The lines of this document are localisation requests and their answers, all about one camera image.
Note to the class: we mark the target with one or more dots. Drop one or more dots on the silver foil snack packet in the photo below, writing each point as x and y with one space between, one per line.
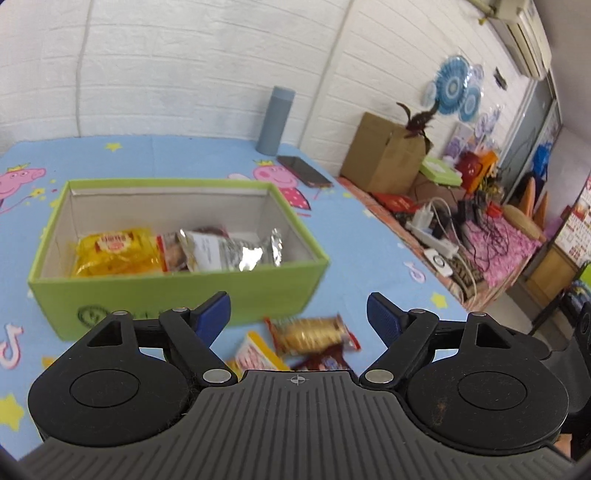
221 254

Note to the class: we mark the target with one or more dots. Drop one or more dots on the black smartphone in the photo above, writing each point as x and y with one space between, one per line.
304 170

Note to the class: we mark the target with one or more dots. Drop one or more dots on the red container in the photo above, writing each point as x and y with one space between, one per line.
472 170

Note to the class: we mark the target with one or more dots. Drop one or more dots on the brown cardboard box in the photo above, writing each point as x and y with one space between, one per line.
378 157

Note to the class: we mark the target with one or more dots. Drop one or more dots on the grey-blue thermos bottle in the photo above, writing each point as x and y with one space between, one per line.
276 120

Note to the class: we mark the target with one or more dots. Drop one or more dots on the pink floral cloth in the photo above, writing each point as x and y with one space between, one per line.
508 258

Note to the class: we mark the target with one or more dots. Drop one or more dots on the clear cookie packet red trim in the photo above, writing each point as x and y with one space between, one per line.
170 253

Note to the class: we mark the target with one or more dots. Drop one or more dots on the green cardboard box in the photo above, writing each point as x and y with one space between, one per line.
184 304

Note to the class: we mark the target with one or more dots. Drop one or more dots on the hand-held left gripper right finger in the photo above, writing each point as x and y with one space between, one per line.
381 318

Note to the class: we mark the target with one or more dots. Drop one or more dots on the blue cartoon tablecloth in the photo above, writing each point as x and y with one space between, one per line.
364 258

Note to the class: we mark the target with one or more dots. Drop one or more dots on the white charger plug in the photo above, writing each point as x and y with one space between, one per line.
425 217

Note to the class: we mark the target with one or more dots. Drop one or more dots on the flat green box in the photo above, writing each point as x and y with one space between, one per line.
441 171

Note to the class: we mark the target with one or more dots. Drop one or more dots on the white power strip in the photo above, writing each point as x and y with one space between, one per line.
434 240

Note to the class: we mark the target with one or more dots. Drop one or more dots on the white round device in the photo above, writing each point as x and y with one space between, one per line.
437 263

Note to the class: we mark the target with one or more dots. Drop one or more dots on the dark red snack packet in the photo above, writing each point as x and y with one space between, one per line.
212 230
328 360

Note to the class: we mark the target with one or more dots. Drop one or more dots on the wooden cabinet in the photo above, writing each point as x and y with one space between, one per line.
551 277

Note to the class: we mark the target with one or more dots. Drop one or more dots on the small blue paper fan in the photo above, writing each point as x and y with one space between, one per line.
471 104

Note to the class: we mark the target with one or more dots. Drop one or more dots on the yellow mixed snack packet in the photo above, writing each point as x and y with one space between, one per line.
258 355

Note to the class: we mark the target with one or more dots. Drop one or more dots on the orange cone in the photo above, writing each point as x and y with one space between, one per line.
542 207
527 198

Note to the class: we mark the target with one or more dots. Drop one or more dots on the orange container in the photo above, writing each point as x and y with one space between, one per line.
489 164

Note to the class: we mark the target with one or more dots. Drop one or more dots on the dried dark plant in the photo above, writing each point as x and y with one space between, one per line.
418 121

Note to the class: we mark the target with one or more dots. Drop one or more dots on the red flat packet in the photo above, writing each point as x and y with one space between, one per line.
397 202

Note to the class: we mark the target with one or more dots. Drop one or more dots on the wall poster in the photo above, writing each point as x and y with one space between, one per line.
577 226

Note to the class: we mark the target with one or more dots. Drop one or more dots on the white air conditioner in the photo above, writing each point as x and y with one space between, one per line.
524 37

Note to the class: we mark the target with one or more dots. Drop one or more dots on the beige roll pillow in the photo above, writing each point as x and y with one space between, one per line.
521 220

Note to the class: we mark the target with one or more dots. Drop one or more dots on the large blue paper fan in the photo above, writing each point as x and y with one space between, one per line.
452 85

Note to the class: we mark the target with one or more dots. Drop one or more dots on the golden biscuit packet red ends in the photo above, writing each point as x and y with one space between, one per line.
309 337

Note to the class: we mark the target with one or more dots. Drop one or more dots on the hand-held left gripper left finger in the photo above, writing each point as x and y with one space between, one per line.
216 318

